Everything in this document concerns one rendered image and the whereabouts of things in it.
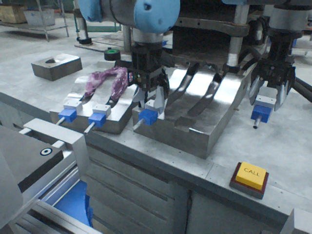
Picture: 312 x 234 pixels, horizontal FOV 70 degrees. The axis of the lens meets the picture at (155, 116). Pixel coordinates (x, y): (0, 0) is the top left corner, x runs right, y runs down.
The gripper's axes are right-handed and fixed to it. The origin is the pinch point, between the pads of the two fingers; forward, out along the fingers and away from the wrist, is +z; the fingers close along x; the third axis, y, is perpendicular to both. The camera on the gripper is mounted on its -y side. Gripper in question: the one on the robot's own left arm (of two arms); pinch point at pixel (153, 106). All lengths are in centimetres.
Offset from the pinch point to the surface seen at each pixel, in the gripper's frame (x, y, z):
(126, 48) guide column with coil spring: -69, -75, 10
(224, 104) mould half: 16.8, -18.1, 2.7
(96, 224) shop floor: -39, 3, 91
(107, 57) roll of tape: -41.3, -25.5, -1.5
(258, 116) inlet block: 28.9, -6.4, -2.6
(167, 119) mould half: 5.8, 1.1, 2.1
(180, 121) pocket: 8.3, -2.6, 4.1
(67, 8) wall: -742, -565, 72
